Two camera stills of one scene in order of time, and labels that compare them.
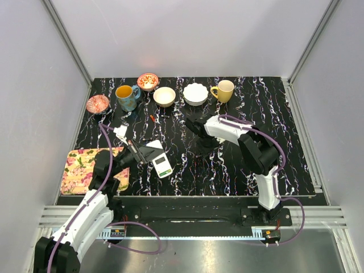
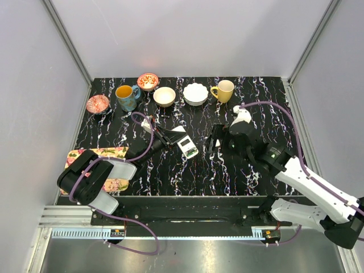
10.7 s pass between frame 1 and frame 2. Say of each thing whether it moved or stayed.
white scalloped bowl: stayed
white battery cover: moved
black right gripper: moved
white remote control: moved
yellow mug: stayed
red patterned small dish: stayed
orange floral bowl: stayed
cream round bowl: stayed
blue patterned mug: stayed
